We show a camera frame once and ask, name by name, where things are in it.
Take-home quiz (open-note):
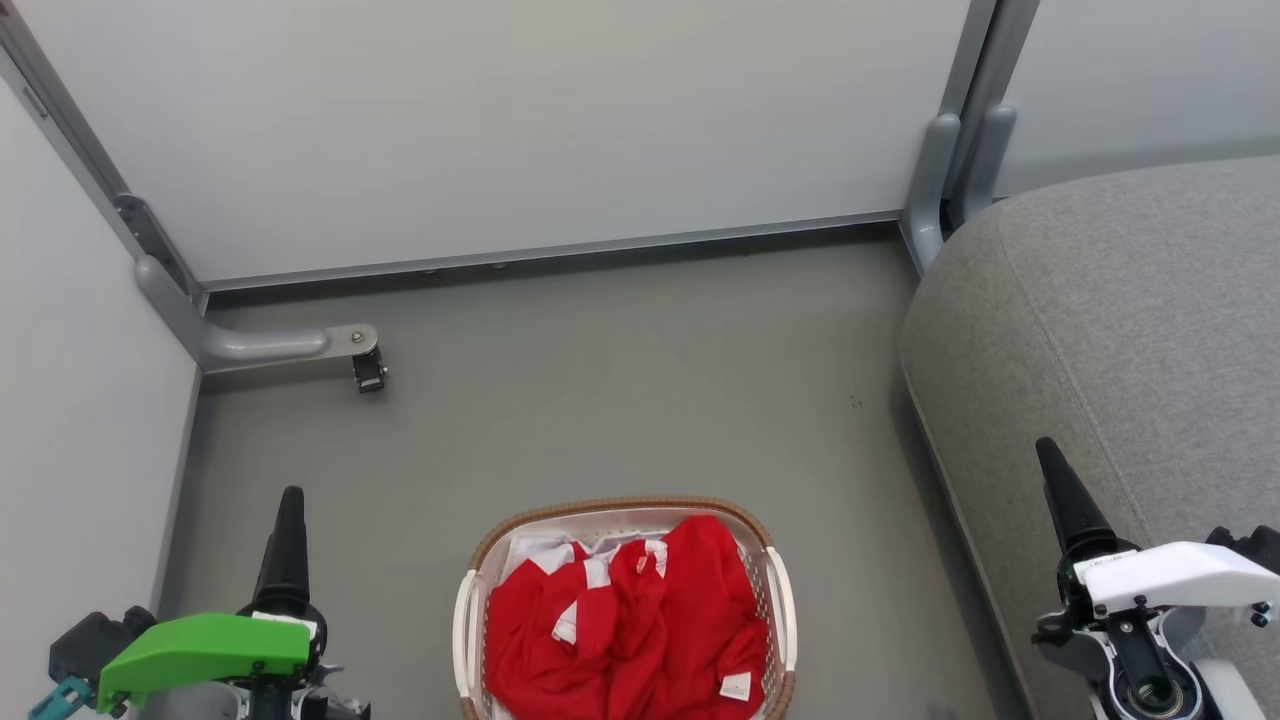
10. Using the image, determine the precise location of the grey partition corner post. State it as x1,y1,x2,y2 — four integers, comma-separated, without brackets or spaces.
0,0,209,313

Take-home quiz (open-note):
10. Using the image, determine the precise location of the red and white garment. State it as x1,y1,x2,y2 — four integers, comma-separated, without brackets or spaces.
484,514,772,720

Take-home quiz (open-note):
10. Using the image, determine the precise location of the grey partition bottom rail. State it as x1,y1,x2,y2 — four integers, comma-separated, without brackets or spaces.
200,209,907,293

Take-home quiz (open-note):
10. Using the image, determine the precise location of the grey double partition post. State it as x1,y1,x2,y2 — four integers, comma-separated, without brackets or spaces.
938,0,1043,233

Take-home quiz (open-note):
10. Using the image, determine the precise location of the long grey partition foot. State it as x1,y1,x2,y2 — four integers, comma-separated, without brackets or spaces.
134,254,381,376

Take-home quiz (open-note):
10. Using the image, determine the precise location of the grey fabric sofa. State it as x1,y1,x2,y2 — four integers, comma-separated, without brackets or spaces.
897,154,1280,720

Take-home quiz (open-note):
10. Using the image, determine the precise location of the white laundry basket brown rim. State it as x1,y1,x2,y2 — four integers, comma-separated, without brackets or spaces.
453,496,799,720

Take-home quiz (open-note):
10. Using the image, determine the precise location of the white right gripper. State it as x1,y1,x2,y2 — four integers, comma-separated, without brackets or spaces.
1033,437,1280,651

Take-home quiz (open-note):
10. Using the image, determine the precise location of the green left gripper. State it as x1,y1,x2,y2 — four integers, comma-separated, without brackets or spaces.
97,487,328,715

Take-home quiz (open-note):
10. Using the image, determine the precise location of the white cloth in basket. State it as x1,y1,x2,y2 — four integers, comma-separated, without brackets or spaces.
500,532,601,583

